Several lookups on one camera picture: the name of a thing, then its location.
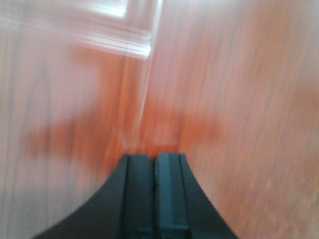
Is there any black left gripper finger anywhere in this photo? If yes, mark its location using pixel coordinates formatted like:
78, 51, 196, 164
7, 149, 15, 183
35, 154, 154, 239

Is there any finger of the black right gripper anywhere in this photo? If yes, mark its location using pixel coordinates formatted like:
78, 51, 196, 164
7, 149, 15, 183
155, 153, 237, 239

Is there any brown wooden door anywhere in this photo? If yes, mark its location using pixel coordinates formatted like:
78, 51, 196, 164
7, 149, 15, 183
0, 0, 319, 239

